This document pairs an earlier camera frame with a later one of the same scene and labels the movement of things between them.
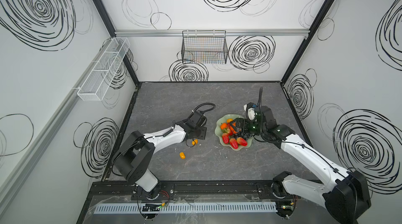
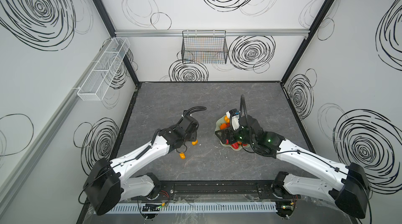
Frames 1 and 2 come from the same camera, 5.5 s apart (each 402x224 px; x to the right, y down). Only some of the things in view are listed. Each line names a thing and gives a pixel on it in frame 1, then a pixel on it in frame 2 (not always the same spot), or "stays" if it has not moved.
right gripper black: x=239 y=124 → x=224 y=129
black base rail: x=255 y=189 stays
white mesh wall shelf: x=97 y=82 stays
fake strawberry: x=233 y=143 stays
